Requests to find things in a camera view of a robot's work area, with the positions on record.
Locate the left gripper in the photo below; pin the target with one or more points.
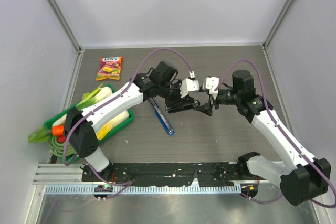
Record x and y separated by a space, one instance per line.
178 102

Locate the orange carrot toy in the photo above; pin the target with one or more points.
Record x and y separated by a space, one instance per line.
58 130

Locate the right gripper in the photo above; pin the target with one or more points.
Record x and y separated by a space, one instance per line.
207 108

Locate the white radish toy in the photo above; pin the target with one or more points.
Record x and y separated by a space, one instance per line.
60 121

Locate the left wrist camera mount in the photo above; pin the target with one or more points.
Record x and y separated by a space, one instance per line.
189 86

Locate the napa cabbage toy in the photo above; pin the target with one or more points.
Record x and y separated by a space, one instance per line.
112 124

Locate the green leafy vegetable toy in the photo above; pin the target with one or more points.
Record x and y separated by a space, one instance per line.
40 136

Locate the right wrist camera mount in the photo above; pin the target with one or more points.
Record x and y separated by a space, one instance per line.
210 84

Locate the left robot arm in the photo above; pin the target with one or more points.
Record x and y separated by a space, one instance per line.
81 126

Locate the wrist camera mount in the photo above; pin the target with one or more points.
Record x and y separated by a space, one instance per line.
210 84
189 86

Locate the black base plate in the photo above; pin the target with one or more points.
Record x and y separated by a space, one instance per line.
208 174

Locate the candy snack bag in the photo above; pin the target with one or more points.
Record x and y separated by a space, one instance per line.
109 68

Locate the blue stapler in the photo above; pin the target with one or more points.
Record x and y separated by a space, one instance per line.
161 117

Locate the red chili toy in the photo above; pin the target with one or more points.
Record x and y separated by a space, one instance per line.
61 139

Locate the green plastic tray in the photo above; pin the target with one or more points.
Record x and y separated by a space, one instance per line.
91 98

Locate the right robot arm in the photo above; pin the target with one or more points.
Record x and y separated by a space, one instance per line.
301 176

